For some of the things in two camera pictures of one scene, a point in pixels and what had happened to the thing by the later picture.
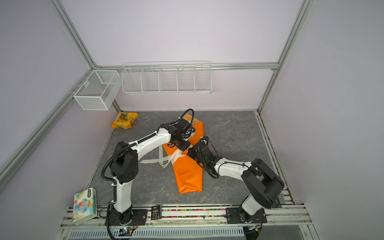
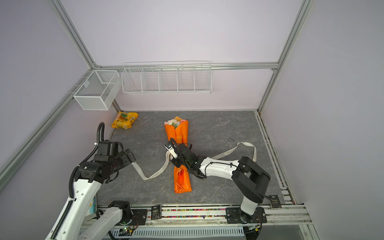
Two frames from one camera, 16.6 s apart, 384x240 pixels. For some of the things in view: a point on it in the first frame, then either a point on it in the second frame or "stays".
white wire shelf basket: [167, 77] stays
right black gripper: [191, 153] → [176, 163]
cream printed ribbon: [165, 162] → [213, 157]
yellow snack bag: [124, 120] stays
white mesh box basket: [99, 90] stays
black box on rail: [155, 212] stays
